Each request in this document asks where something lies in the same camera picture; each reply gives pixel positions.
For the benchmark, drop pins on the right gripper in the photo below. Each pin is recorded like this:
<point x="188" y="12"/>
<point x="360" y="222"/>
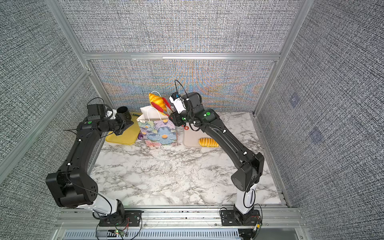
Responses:
<point x="177" y="118"/>

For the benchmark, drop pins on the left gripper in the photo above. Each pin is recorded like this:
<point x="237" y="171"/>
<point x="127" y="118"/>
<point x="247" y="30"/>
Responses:
<point x="123" y="125"/>

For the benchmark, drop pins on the floral paper gift bag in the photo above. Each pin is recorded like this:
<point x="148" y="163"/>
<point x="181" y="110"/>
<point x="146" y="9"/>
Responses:
<point x="156" y="128"/>

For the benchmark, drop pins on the yellow striped bread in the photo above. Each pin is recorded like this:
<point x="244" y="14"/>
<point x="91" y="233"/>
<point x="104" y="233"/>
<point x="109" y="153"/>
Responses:
<point x="208" y="143"/>
<point x="158" y="100"/>

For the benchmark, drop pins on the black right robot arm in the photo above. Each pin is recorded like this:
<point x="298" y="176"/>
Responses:
<point x="248" y="164"/>

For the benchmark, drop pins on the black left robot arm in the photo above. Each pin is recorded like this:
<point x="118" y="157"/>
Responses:
<point x="71" y="186"/>

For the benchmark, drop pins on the beige bread tray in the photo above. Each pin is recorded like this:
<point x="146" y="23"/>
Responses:
<point x="191" y="138"/>

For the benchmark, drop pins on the yellow striped bread front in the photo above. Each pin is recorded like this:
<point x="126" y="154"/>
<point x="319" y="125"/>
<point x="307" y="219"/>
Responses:
<point x="208" y="143"/>

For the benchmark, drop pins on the black cup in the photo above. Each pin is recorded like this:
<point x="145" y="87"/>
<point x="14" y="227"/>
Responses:
<point x="123" y="114"/>

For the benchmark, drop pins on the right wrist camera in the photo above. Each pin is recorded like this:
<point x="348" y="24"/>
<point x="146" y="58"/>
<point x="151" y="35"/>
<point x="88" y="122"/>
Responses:
<point x="177" y="102"/>

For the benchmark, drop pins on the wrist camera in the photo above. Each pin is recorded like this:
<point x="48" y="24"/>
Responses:
<point x="177" y="102"/>
<point x="99" y="112"/>

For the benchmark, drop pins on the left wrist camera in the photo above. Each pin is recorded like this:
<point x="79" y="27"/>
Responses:
<point x="99" y="112"/>

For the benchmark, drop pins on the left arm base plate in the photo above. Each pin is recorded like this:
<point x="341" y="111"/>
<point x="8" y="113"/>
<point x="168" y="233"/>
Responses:
<point x="128" y="218"/>

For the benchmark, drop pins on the aluminium front rail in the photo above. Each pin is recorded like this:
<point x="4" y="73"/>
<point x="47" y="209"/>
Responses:
<point x="172" y="217"/>

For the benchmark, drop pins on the white slotted cable duct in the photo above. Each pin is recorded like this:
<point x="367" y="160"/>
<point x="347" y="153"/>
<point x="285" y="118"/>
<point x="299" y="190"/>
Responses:
<point x="154" y="234"/>

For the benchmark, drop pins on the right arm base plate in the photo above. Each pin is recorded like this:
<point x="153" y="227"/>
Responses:
<point x="236" y="218"/>

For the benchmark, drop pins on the aluminium cage frame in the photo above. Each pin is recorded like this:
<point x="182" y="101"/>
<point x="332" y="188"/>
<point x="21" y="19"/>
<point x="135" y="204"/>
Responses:
<point x="122" y="50"/>

